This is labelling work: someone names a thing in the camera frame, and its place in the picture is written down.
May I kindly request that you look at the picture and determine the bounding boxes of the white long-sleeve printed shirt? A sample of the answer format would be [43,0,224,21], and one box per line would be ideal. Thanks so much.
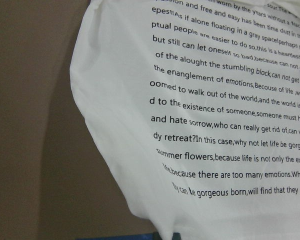
[70,0,300,240]

